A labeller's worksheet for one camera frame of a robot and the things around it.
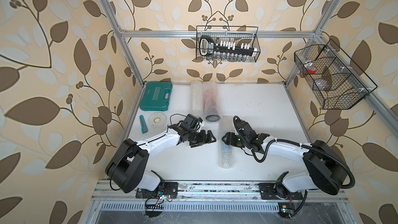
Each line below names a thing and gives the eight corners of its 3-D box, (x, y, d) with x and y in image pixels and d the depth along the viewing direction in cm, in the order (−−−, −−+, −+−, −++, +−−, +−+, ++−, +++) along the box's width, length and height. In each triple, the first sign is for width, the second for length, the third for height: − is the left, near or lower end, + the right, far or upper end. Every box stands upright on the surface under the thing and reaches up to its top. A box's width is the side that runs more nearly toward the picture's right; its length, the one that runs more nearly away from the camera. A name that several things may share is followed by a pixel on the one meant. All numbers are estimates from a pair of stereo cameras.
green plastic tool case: (139, 111, 105) (137, 107, 102) (148, 85, 121) (146, 81, 118) (168, 111, 105) (167, 107, 102) (173, 85, 121) (172, 81, 118)
